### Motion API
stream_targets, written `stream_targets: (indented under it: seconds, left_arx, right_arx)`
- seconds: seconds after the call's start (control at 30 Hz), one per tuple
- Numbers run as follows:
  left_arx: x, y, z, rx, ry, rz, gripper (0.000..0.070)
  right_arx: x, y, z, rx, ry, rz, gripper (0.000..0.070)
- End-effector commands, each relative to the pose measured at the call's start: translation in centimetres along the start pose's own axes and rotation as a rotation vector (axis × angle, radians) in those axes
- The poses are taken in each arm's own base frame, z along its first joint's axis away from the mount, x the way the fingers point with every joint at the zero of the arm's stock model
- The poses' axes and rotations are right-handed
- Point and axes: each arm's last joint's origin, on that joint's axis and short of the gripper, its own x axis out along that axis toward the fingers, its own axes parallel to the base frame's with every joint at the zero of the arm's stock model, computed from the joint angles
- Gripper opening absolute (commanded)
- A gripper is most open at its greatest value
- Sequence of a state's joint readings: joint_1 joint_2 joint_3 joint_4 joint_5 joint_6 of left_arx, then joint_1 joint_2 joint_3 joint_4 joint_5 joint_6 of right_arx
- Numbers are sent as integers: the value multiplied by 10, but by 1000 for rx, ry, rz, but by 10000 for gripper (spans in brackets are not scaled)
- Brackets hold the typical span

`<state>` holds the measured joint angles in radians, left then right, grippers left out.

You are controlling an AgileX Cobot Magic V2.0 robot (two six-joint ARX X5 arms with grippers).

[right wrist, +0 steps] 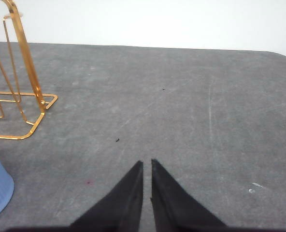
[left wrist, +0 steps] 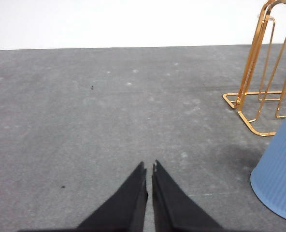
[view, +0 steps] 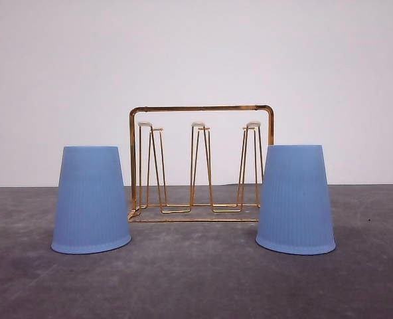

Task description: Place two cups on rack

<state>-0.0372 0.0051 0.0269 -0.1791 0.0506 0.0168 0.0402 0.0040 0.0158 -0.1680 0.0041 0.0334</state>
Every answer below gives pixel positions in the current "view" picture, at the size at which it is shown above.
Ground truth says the blue ribbed cup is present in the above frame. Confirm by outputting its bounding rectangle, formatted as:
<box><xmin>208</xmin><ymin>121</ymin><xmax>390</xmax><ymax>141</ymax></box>
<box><xmin>50</xmin><ymin>146</ymin><xmax>131</xmax><ymax>254</ymax></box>
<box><xmin>256</xmin><ymin>144</ymin><xmax>336</xmax><ymax>255</ymax></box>

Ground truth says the gold wire cup rack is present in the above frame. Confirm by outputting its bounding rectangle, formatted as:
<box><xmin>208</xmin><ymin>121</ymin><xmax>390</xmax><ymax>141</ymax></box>
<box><xmin>128</xmin><ymin>105</ymin><xmax>275</xmax><ymax>223</ymax></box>

